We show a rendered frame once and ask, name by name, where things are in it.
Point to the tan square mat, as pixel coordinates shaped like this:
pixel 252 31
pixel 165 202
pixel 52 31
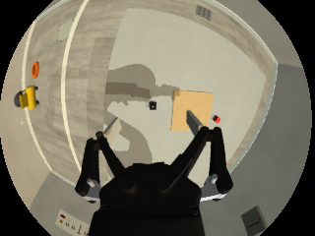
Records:
pixel 200 103

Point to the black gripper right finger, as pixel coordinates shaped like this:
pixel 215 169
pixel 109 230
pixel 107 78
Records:
pixel 219 182

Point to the red die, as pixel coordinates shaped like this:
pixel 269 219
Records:
pixel 217 119

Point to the black die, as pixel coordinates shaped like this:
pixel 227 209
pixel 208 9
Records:
pixel 153 106

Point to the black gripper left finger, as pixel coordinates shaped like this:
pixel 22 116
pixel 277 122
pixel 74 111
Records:
pixel 88 185

